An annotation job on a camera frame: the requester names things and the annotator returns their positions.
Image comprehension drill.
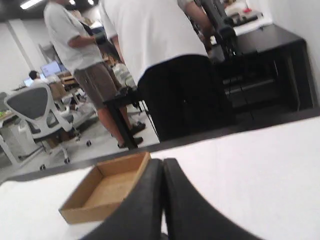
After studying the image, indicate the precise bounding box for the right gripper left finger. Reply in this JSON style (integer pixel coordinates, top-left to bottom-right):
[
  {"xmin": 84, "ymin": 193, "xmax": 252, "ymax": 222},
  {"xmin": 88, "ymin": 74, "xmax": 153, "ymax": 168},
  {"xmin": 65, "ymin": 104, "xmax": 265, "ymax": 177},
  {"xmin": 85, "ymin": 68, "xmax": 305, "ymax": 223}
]
[{"xmin": 79, "ymin": 158, "xmax": 165, "ymax": 240}]

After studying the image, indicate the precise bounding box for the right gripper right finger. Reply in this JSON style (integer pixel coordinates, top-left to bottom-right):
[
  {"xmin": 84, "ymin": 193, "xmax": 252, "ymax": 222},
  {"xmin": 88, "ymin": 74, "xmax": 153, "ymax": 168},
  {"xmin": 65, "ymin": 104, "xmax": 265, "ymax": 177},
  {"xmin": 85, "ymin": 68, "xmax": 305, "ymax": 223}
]
[{"xmin": 161, "ymin": 158, "xmax": 263, "ymax": 240}]

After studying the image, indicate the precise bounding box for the open cardboard box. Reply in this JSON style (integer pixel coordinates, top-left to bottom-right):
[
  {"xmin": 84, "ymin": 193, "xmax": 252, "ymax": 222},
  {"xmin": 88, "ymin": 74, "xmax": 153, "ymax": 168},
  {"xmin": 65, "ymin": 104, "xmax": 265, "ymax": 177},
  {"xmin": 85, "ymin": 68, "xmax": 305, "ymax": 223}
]
[{"xmin": 58, "ymin": 151, "xmax": 152, "ymax": 224}]

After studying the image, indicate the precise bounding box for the black table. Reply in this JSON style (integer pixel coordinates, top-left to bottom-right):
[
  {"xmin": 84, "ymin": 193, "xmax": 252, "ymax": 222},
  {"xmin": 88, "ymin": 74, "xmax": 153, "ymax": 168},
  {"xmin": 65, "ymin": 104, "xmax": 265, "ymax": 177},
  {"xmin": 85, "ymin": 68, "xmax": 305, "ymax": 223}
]
[{"xmin": 102, "ymin": 91, "xmax": 161, "ymax": 151}]

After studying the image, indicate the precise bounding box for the white office chair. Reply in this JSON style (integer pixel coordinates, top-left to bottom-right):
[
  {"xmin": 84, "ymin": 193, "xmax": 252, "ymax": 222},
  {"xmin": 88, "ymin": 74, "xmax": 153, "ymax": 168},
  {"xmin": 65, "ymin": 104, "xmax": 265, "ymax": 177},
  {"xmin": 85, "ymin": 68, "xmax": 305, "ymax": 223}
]
[{"xmin": 4, "ymin": 83, "xmax": 82, "ymax": 171}]

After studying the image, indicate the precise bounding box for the person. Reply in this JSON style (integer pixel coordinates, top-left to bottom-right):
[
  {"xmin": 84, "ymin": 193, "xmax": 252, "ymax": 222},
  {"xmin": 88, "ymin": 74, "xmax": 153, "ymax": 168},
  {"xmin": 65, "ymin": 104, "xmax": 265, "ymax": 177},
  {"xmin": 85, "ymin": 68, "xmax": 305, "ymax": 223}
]
[
  {"xmin": 28, "ymin": 70, "xmax": 51, "ymax": 87},
  {"xmin": 98, "ymin": 0, "xmax": 237, "ymax": 143},
  {"xmin": 43, "ymin": 0, "xmax": 147, "ymax": 149}
]

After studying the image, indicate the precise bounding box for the black desk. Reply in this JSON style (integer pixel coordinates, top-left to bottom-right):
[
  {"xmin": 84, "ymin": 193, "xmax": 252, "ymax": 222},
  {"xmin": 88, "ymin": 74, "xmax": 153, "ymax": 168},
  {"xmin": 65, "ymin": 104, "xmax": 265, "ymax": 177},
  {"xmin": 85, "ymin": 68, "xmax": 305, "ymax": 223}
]
[{"xmin": 209, "ymin": 23, "xmax": 316, "ymax": 112}]

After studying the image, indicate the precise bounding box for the computer monitor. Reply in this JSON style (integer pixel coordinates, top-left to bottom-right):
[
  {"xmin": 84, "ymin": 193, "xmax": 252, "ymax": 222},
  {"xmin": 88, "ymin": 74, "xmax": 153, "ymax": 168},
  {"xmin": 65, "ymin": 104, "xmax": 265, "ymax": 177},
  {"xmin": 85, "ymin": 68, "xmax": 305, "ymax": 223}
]
[{"xmin": 39, "ymin": 60, "xmax": 69, "ymax": 79}]

